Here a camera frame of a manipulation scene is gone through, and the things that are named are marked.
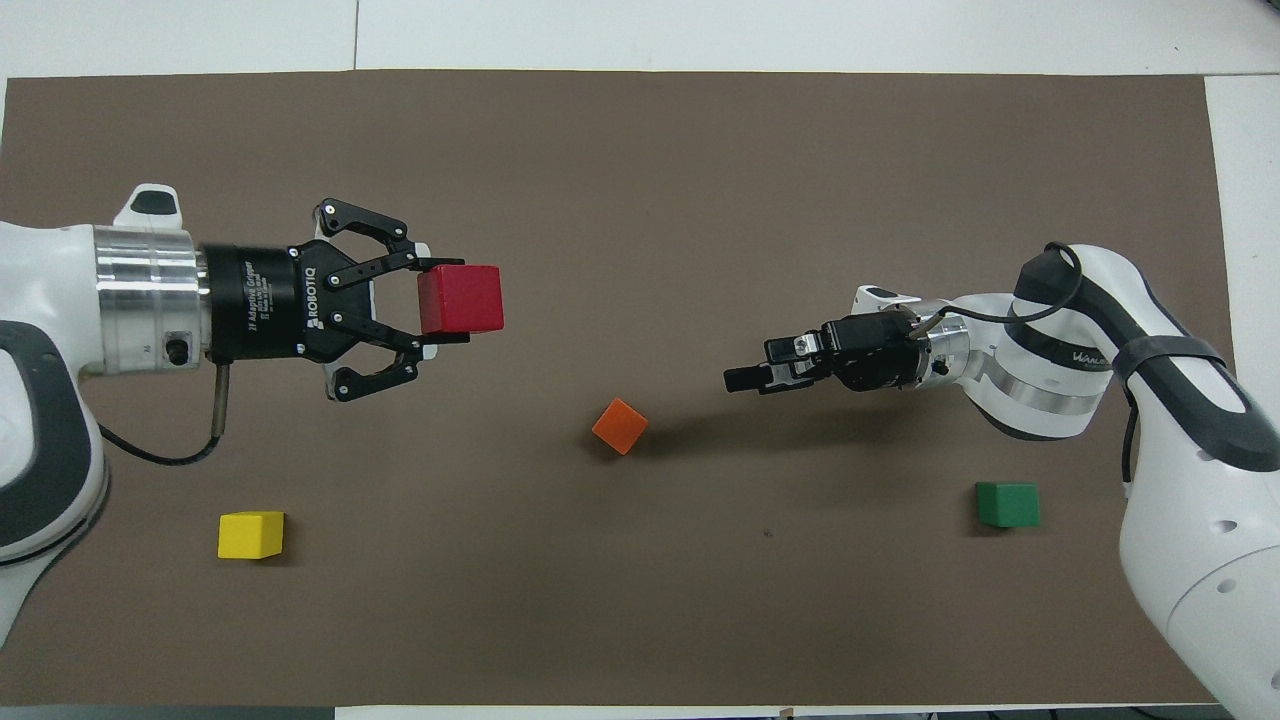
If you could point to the yellow wooden block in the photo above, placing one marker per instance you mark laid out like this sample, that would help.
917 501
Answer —
250 535

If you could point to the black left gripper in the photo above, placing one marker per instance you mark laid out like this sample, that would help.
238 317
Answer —
260 300

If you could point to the brown table mat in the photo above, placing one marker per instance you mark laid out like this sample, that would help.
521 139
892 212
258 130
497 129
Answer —
640 150

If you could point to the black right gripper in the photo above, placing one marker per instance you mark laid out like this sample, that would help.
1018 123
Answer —
870 355

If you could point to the orange wooden block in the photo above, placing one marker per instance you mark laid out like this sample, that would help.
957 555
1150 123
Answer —
620 426

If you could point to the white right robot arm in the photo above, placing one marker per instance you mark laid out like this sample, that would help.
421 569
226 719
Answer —
1200 560

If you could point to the red wooden block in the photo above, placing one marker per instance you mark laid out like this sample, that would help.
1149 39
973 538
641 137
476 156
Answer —
462 300

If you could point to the green wooden block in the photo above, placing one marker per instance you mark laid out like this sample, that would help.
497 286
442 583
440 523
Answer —
1008 505

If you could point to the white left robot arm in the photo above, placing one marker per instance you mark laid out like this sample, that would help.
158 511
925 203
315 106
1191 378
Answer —
50 290

